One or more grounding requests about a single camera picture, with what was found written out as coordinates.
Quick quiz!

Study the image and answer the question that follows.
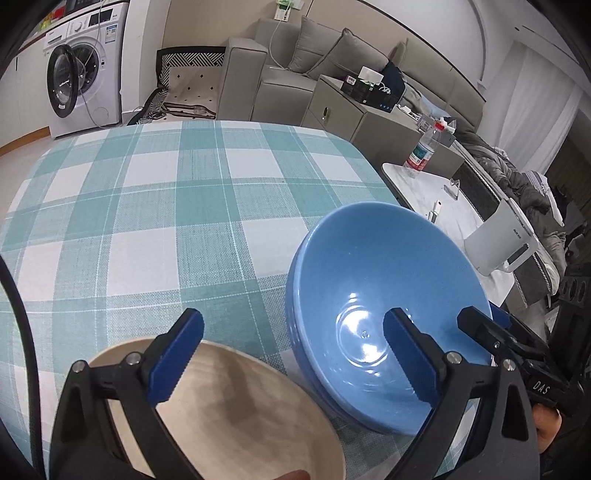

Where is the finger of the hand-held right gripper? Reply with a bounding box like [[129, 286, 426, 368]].
[[457, 306, 550, 366], [489, 302, 548, 347]]

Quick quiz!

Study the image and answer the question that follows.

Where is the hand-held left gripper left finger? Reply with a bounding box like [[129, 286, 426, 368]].
[[50, 308, 205, 480]]

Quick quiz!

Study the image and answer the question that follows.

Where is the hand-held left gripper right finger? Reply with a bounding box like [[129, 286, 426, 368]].
[[381, 308, 540, 480]]

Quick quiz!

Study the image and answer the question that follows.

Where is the cream round plate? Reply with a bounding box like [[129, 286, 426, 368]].
[[88, 338, 346, 480]]

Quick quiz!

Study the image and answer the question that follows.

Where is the person's right hand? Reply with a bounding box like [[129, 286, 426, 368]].
[[531, 404, 563, 451]]

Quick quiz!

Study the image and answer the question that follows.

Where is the white electric kettle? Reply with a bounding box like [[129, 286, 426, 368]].
[[464, 198, 540, 276]]

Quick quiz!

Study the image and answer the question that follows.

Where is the grey blanket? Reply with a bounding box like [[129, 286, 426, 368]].
[[455, 124, 567, 241]]

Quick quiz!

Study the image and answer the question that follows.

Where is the teal checked tablecloth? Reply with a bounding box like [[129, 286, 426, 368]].
[[0, 120, 491, 480]]

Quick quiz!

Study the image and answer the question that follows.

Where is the white marble table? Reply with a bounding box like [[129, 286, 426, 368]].
[[382, 162, 519, 306]]

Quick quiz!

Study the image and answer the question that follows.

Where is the clear water bottle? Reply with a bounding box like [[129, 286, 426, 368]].
[[403, 122, 444, 179]]

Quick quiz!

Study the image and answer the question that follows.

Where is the white curtain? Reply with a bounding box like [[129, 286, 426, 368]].
[[485, 39, 583, 172]]

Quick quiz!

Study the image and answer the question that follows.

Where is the grey side cabinet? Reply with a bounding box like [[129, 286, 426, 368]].
[[300, 75, 426, 145]]

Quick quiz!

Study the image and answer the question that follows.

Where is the black box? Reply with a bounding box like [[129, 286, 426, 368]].
[[341, 76, 399, 113]]

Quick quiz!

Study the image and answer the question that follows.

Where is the navy bag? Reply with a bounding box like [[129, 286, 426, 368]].
[[381, 61, 406, 100]]

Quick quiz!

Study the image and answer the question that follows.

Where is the black white patterned bag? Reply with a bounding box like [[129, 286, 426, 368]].
[[127, 46, 227, 126]]

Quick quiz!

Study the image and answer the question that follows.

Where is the grey sofa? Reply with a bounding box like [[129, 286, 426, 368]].
[[217, 16, 488, 136]]

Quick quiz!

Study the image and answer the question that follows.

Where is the grey cushion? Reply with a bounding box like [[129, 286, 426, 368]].
[[318, 28, 403, 84], [288, 16, 345, 77]]

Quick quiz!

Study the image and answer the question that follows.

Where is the white kitchen base cabinet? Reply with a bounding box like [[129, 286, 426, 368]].
[[0, 37, 52, 145]]

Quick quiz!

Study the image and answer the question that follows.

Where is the white washing machine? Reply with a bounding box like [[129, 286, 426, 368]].
[[41, 0, 130, 140]]

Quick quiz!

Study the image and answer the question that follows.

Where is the black cable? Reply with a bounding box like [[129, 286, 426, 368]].
[[0, 258, 49, 480]]

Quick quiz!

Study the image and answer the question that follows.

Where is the green white wall charger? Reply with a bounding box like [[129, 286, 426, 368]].
[[274, 0, 306, 22]]

